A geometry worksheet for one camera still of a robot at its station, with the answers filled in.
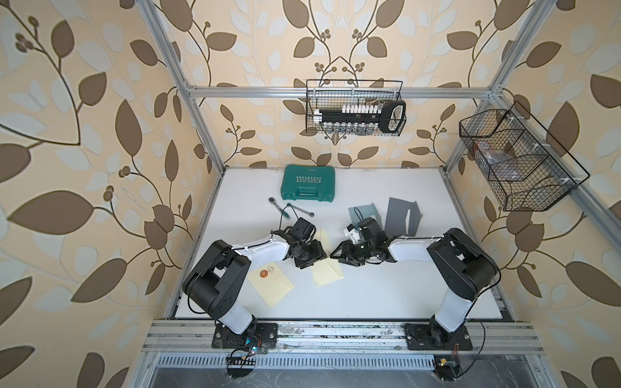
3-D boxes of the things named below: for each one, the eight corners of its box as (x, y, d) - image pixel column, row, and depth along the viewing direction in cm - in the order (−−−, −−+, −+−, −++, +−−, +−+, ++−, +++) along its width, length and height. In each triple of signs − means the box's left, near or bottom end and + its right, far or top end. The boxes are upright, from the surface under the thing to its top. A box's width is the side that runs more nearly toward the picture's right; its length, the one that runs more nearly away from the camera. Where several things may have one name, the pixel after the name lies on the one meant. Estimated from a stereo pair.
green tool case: (282, 203, 110) (280, 195, 106) (285, 172, 123) (284, 164, 119) (335, 203, 110) (336, 195, 106) (334, 172, 123) (334, 164, 119)
